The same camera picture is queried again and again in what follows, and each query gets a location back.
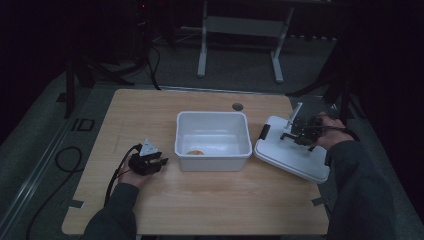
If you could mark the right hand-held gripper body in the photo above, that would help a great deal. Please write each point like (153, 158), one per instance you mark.
(308, 131)

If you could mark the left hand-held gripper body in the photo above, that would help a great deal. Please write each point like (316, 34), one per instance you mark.
(141, 165)

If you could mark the round yellow snack packet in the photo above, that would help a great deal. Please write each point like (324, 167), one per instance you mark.
(195, 152)

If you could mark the white plastic storage box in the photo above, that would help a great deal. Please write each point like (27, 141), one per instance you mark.
(213, 140)

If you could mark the person's left hand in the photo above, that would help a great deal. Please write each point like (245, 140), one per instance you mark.
(133, 178)

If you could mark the person's right hand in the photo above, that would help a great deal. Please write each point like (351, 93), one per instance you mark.
(331, 133)

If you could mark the black tripod stand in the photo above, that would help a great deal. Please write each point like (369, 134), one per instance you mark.
(70, 90)
(345, 100)

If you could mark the grey tape piece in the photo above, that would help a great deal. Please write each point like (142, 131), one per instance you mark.
(320, 201)
(76, 204)

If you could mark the white metal stand frame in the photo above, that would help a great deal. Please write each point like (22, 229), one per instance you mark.
(240, 28)

